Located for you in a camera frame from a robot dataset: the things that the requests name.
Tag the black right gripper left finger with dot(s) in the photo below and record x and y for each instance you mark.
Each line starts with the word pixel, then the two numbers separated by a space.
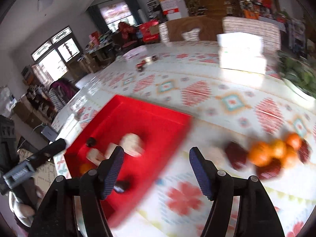
pixel 56 213

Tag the dark red jujube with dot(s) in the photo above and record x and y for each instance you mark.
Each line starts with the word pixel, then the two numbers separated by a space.
pixel 304 152
pixel 272 170
pixel 236 155

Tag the orange mandarin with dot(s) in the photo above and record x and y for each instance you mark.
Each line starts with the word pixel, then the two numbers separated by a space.
pixel 293 140
pixel 260 154
pixel 85 168
pixel 290 158

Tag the yellowish mandarin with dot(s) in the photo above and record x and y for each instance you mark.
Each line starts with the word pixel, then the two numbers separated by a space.
pixel 278 148

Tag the small white cake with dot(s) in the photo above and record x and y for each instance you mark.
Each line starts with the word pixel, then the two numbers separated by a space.
pixel 216 155

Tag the orange mandarin back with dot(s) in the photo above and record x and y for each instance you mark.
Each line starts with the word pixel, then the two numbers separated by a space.
pixel 293 140

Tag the large white puffed cake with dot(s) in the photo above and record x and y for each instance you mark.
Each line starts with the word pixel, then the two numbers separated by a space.
pixel 132 145

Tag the dark cherry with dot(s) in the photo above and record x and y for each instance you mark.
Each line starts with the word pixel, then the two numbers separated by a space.
pixel 90 142

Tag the patterned tablecloth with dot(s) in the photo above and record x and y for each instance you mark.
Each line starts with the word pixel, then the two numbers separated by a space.
pixel 226 105

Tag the red tray box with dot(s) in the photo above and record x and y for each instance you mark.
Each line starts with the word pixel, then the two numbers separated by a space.
pixel 149 134

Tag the white plate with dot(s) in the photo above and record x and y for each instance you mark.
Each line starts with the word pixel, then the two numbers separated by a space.
pixel 307 98

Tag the green leafy vegetables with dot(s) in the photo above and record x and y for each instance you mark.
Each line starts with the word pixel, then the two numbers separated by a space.
pixel 298 72

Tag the white tissue box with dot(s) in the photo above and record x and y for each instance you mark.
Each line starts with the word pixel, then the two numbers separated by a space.
pixel 241 51

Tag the small dark objects on table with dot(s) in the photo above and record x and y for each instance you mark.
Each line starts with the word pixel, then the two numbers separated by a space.
pixel 146 61

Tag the white patterned chair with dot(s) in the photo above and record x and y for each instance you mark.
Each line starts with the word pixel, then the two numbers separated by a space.
pixel 270 33

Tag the brown chair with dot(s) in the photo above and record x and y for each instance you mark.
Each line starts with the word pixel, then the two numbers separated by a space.
pixel 197 28

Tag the red wall calendar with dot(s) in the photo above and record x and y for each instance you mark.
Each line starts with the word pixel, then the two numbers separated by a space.
pixel 169 6

